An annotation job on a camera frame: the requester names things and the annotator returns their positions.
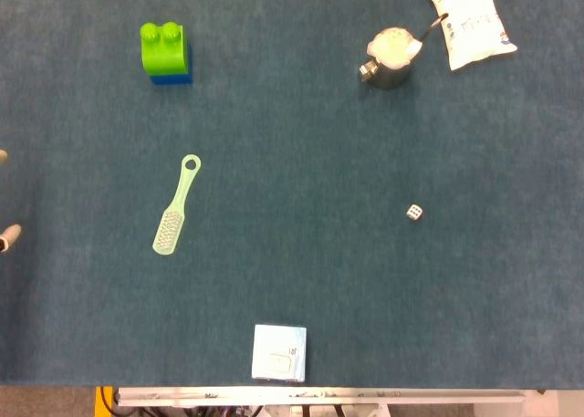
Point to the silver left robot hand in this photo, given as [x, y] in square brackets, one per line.
[8, 238]

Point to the small white die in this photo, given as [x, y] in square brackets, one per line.
[414, 212]

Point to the light green plastic brush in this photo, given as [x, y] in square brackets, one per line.
[175, 207]

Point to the blue toy building block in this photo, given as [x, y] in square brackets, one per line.
[171, 80]

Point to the green toy building block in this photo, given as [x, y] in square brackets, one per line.
[162, 52]

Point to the light blue cardboard box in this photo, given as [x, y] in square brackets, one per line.
[278, 351]

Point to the blue felt table cover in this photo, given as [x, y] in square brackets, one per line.
[292, 161]

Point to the stainless steel cup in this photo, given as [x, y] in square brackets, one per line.
[390, 77]

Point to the white crumpled tissue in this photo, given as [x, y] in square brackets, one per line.
[392, 47]

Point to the metal spoon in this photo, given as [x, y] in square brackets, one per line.
[429, 31]

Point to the white printed snack bag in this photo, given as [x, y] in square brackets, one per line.
[474, 24]

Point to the yellow frame post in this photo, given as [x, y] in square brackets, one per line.
[99, 403]

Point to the aluminium table edge rail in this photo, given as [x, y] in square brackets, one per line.
[319, 396]

